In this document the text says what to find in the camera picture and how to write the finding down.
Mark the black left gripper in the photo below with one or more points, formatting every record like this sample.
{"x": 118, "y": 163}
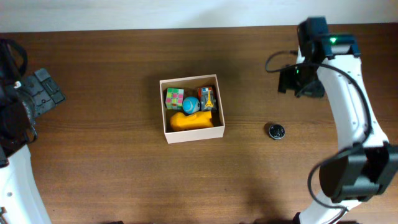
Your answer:
{"x": 45, "y": 90}

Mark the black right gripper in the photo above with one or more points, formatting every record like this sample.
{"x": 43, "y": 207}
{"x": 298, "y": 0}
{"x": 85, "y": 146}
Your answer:
{"x": 288, "y": 81}

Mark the black round disc toy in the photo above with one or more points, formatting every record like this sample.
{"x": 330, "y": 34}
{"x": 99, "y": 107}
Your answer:
{"x": 276, "y": 131}

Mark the grey red toy truck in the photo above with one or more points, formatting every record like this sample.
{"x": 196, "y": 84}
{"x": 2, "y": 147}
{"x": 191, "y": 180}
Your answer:
{"x": 207, "y": 98}

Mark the blue toy ball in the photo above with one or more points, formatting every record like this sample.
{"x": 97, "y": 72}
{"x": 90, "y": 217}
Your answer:
{"x": 191, "y": 105}

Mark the orange toy hippo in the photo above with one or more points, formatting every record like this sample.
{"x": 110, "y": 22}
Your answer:
{"x": 199, "y": 120}

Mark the pastel puzzle cube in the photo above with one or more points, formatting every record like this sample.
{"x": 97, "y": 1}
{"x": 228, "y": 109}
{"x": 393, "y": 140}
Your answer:
{"x": 174, "y": 98}

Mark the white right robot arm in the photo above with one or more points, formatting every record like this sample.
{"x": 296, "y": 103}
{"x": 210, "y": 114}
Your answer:
{"x": 366, "y": 163}

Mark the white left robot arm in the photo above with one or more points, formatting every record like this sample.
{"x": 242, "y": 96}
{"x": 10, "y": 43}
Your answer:
{"x": 20, "y": 198}

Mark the open white cardboard box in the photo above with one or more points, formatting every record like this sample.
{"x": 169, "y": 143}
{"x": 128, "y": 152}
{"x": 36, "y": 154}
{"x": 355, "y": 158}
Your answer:
{"x": 191, "y": 85}

